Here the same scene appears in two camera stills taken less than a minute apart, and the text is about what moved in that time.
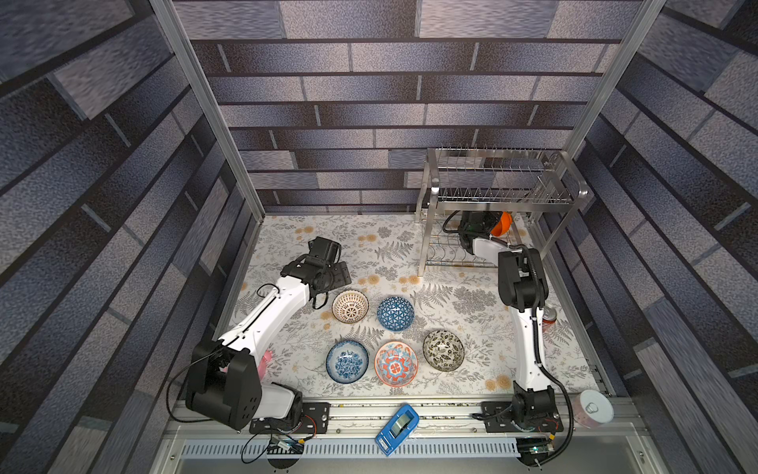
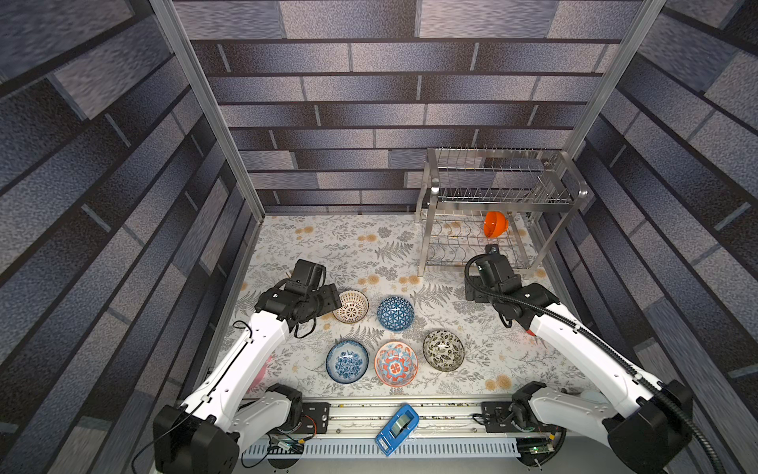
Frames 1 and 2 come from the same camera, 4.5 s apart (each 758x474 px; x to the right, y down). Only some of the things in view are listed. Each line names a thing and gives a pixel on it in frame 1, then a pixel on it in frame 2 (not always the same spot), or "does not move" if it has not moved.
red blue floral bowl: (396, 363) does not move
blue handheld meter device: (398, 431) does not move
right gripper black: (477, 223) to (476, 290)
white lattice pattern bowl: (350, 306) does not move
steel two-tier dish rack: (468, 193) does not move
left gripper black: (342, 275) to (332, 295)
